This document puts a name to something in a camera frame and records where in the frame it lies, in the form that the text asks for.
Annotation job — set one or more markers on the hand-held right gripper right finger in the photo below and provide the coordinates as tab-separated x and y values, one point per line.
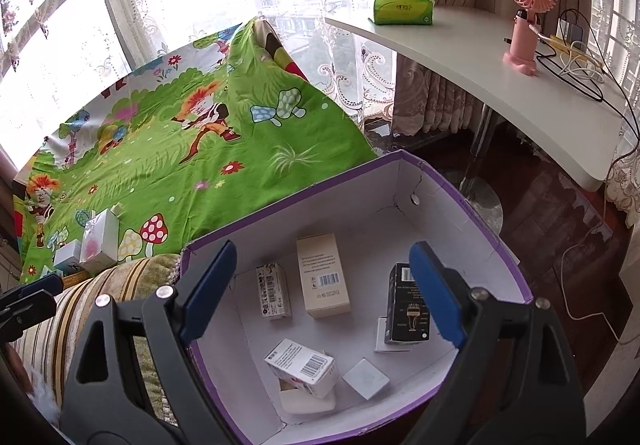
435	295

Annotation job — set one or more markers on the large cream box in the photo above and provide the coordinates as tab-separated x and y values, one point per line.
322	275

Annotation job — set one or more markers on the white fluffy fibre tuft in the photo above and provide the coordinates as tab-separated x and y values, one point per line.
47	400

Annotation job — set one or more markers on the chrome desk leg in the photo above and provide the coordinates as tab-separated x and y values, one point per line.
480	205

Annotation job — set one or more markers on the green cartoon printed blanket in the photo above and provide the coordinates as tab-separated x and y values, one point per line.
150	165

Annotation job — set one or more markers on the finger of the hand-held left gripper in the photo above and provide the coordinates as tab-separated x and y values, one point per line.
30	315
40	286

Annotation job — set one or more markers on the small white box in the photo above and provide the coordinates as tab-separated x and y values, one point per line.
366	379

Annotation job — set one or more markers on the narrow yellow box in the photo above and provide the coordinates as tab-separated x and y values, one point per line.
77	279

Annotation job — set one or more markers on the green tissue pack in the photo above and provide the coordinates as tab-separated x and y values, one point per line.
400	7

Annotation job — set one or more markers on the black charger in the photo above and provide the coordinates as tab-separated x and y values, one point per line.
572	32

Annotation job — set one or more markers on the striped plush towel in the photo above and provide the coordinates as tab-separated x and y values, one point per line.
125	277

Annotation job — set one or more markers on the white box with dark illustration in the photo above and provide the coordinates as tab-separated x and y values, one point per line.
272	295

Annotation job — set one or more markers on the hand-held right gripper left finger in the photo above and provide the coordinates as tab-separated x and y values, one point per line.
210	290

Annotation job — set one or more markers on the white paper card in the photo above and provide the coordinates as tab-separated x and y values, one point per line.
381	340

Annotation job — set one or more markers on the pink desk fan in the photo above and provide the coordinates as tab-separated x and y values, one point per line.
522	40

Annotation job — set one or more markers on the teal box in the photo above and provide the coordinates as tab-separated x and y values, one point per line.
60	271

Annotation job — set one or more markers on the white plastic holder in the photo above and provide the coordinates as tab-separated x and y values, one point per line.
305	405

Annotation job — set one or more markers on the white blue-print medicine box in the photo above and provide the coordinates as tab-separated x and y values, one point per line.
300	365

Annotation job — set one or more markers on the purple cardboard box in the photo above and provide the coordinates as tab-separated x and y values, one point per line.
380	235

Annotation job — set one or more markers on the black box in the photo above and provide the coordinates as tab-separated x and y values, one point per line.
407	315

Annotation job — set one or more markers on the white curved desk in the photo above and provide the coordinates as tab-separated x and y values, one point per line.
475	75

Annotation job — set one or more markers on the small grey box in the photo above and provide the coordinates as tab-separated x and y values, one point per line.
67	255

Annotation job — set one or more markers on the white and pink box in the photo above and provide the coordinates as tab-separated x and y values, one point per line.
100	240

